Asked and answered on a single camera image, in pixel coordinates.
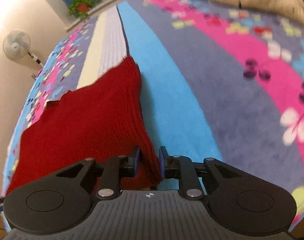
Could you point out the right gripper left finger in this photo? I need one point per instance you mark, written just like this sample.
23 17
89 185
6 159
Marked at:
63 199

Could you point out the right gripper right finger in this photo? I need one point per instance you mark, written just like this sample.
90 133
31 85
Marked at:
237 200

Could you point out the red knit sweater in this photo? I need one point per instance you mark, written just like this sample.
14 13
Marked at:
98 121

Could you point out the colourful floral bed blanket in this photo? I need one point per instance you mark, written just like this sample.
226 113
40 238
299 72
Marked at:
217 82

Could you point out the white standing fan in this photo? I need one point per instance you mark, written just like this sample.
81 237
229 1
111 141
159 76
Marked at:
17 44

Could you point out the potted green plant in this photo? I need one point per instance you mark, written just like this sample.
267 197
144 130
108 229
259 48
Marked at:
79 8

